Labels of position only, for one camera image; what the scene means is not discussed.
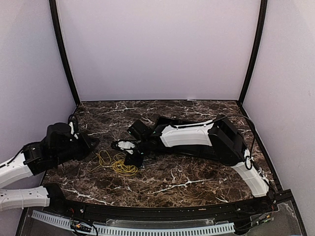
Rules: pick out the black bin far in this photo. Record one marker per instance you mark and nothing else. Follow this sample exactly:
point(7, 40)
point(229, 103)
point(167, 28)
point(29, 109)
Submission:
point(246, 132)

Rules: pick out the left black corner post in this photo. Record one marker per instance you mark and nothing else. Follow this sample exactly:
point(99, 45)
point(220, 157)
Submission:
point(62, 51)

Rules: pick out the white slotted cable duct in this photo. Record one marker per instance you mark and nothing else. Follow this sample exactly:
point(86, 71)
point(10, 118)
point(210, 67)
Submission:
point(135, 228)

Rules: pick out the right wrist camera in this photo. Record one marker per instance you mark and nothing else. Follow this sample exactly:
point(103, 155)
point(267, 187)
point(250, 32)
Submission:
point(140, 131)

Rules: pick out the black bin near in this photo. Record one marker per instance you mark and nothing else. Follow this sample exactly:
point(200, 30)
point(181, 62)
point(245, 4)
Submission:
point(163, 122)

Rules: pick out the black front rail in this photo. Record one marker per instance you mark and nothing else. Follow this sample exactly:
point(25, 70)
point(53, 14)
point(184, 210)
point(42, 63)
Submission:
point(239, 211)

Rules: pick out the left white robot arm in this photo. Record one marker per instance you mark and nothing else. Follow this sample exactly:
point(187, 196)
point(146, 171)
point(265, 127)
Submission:
point(38, 157)

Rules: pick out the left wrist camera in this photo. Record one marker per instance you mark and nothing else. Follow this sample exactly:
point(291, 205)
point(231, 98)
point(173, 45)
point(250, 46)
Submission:
point(69, 129)

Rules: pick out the black bin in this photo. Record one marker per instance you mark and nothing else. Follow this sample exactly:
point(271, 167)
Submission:
point(246, 132)
point(163, 122)

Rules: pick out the black corner post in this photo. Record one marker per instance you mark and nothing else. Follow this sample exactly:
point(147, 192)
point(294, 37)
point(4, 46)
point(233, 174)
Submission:
point(254, 53)
point(62, 51)

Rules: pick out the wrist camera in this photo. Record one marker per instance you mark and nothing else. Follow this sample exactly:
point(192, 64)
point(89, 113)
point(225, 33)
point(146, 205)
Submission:
point(69, 129)
point(140, 131)

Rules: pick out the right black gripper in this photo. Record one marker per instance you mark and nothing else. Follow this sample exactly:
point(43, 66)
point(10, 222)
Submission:
point(132, 160)

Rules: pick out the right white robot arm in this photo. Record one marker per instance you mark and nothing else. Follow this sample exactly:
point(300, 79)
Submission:
point(217, 140)

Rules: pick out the right black corner post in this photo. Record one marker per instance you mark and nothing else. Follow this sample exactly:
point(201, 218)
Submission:
point(254, 53)

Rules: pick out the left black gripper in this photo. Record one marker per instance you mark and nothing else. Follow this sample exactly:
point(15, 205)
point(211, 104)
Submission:
point(88, 147)

